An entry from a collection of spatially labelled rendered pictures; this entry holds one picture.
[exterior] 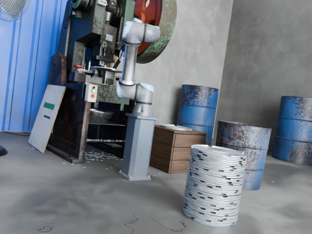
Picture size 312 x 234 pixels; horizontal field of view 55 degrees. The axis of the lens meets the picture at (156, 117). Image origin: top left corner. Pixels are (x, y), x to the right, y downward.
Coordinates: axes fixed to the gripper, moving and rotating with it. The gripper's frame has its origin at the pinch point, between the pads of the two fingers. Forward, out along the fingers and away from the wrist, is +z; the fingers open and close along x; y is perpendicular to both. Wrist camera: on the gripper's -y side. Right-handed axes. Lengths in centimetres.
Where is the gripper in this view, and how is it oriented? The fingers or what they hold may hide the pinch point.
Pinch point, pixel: (120, 59)
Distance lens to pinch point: 253.3
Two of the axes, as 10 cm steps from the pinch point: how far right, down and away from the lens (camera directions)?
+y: 7.1, 0.5, 7.0
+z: -4.1, 8.4, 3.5
